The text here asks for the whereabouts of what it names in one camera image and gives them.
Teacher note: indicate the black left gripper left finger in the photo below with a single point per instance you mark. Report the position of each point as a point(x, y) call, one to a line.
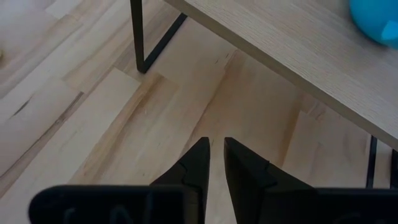
point(196, 165)

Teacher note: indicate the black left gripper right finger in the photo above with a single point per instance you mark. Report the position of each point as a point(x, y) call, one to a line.
point(245, 174)

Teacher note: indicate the wooden shelf with black legs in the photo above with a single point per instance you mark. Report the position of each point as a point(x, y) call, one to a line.
point(295, 46)

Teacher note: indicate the blue plastic mug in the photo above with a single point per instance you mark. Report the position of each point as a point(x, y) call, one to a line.
point(376, 18)

